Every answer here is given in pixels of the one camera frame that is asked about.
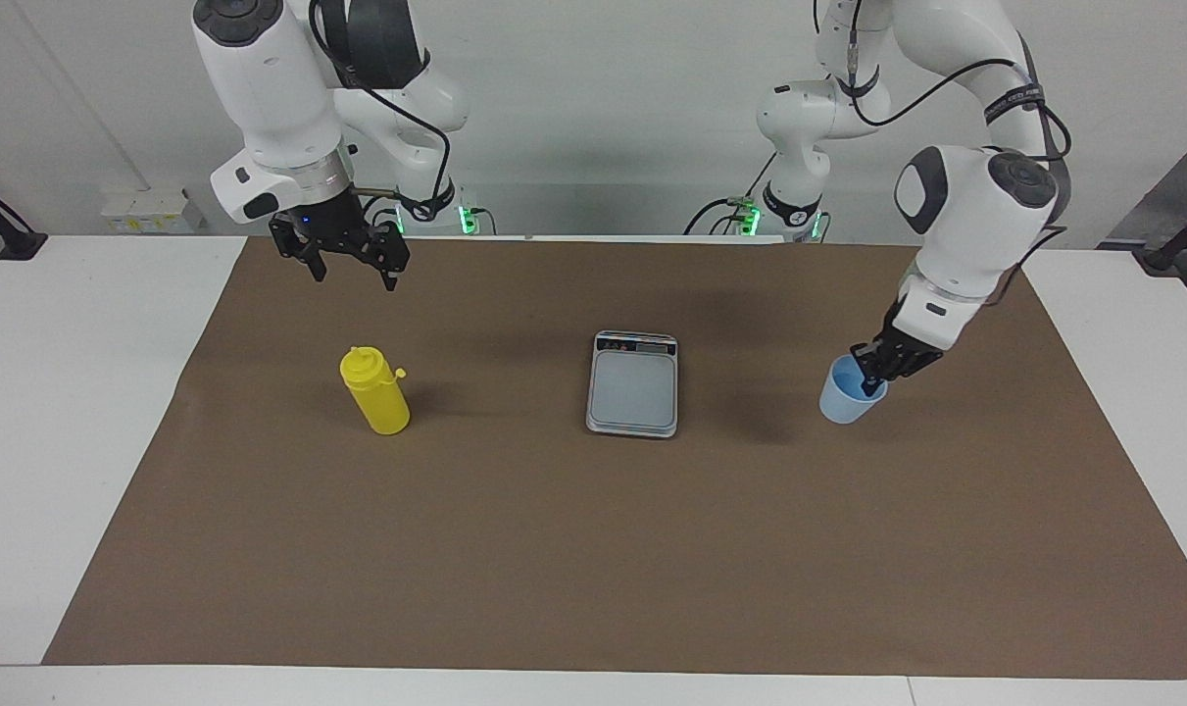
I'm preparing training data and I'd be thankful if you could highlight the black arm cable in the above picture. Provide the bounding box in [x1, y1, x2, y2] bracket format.
[841, 0, 1074, 307]
[309, 0, 453, 225]

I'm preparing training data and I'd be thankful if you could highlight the black stand foot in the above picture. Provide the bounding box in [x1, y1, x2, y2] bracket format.
[0, 175, 48, 262]
[1137, 196, 1187, 276]

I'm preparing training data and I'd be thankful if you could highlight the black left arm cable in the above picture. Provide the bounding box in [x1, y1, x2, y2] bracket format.
[841, 0, 1074, 307]

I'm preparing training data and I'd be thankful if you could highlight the silver digital kitchen scale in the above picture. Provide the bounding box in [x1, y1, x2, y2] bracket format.
[585, 330, 679, 439]

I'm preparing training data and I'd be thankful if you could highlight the brown table mat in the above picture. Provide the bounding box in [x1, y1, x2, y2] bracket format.
[42, 235, 1187, 680]

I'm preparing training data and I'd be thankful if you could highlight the light blue plastic cup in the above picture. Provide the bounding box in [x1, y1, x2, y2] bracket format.
[818, 353, 889, 425]

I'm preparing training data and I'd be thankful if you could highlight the white wall socket box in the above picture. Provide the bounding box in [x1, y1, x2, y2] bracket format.
[101, 186, 204, 234]

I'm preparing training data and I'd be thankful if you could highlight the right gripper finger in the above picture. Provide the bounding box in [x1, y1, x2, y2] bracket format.
[269, 216, 329, 284]
[358, 222, 411, 293]

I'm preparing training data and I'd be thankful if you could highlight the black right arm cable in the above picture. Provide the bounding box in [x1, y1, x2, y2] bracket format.
[309, 0, 453, 225]

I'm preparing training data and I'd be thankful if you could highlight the black left base cable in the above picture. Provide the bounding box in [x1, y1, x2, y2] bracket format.
[683, 152, 776, 236]

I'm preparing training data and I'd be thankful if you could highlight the yellow seasoning bottle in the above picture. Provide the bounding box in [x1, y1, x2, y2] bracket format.
[339, 346, 411, 435]

